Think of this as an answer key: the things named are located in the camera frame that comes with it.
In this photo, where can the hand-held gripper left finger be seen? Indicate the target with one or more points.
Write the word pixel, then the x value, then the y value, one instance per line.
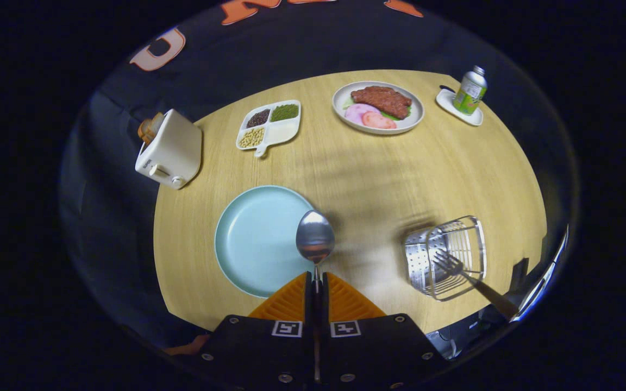
pixel 307 304

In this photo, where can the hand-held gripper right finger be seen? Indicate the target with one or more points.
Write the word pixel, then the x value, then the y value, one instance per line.
pixel 326 304

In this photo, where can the light blue plate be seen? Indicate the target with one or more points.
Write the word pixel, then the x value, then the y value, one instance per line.
pixel 258 239

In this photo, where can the metal cutlery basket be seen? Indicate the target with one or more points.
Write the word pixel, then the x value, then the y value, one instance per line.
pixel 419 260

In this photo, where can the white divided snack tray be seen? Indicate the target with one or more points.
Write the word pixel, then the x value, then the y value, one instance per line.
pixel 286 130

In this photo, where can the salmon pink ham slice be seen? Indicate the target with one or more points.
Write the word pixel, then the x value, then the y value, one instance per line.
pixel 379 121

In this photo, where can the pale pink ham slice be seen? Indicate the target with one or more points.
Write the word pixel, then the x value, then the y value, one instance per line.
pixel 354 113

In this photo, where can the black table clamp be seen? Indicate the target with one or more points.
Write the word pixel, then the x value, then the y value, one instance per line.
pixel 519 274

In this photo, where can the green lettuce leaf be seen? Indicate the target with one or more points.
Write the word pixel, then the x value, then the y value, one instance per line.
pixel 390 116

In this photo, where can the white round food plate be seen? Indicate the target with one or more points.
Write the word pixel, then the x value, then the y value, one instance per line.
pixel 338 100

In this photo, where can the white toaster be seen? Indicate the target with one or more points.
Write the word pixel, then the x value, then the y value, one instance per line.
pixel 174 146

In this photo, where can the brown steak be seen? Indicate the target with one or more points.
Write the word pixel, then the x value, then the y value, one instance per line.
pixel 381 100

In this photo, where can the toasted bread slice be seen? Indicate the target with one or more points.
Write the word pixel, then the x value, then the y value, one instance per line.
pixel 149 129

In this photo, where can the white square saucer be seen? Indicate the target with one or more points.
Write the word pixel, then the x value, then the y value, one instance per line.
pixel 446 100

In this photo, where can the green drink can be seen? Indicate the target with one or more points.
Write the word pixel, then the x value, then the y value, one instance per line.
pixel 468 95

